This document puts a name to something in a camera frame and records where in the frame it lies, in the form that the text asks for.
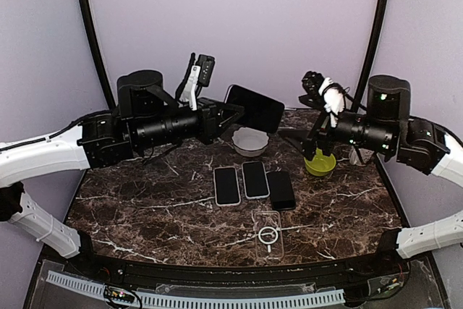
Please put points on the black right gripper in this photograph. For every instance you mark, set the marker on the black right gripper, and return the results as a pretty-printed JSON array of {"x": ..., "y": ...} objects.
[{"x": 321, "y": 129}]

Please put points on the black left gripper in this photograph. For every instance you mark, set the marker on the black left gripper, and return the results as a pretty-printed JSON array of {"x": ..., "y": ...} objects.
[{"x": 213, "y": 127}]

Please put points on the lavender phone case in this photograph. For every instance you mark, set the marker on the lavender phone case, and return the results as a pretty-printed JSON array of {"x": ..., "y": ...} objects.
[{"x": 255, "y": 179}]

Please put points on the pink phone case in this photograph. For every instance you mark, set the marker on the pink phone case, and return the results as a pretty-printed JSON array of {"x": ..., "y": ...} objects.
[{"x": 227, "y": 186}]

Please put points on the black smartphone silver edge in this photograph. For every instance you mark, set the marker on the black smartphone silver edge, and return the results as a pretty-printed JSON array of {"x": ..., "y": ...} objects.
[{"x": 255, "y": 179}]

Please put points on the purple smartphone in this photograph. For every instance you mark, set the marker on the purple smartphone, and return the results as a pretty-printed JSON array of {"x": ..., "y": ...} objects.
[{"x": 281, "y": 189}]

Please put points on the black phone case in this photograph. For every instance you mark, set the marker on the black phone case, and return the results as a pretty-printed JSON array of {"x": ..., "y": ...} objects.
[{"x": 281, "y": 190}]

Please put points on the clear magsafe phone case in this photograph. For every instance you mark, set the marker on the clear magsafe phone case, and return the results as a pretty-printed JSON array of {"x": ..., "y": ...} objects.
[{"x": 269, "y": 246}]

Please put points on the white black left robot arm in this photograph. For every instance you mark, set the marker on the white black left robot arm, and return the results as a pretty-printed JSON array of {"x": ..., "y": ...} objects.
[{"x": 146, "y": 117}]

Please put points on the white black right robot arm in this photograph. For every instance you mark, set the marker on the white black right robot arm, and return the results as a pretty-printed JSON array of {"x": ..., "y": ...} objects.
[{"x": 386, "y": 127}]

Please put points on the white scalloped bowl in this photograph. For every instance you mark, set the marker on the white scalloped bowl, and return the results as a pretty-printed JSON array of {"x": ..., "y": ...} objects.
[{"x": 249, "y": 143}]

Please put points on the green bowl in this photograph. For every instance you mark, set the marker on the green bowl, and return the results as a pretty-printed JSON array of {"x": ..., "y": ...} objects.
[{"x": 320, "y": 165}]

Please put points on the white mug yellow inside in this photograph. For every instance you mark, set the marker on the white mug yellow inside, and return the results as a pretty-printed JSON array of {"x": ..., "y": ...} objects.
[{"x": 359, "y": 156}]

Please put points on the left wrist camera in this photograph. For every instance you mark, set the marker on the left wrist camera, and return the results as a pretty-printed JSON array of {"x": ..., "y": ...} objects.
[{"x": 197, "y": 76}]

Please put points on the black right corner post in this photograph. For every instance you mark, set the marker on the black right corner post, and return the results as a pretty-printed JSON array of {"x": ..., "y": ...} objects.
[{"x": 373, "y": 42}]

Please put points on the black corner post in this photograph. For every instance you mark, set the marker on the black corner post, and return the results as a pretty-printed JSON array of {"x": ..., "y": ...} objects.
[
  {"x": 91, "y": 35},
  {"x": 373, "y": 42}
]

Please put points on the black front table rail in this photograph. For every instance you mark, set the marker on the black front table rail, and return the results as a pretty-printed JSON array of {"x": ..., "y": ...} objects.
[{"x": 353, "y": 272}]

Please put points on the white slotted cable duct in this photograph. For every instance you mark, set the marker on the white slotted cable duct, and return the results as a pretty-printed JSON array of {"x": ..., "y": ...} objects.
[{"x": 170, "y": 296}]

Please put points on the black left corner post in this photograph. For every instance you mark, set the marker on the black left corner post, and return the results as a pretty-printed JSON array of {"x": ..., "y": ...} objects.
[{"x": 91, "y": 35}]

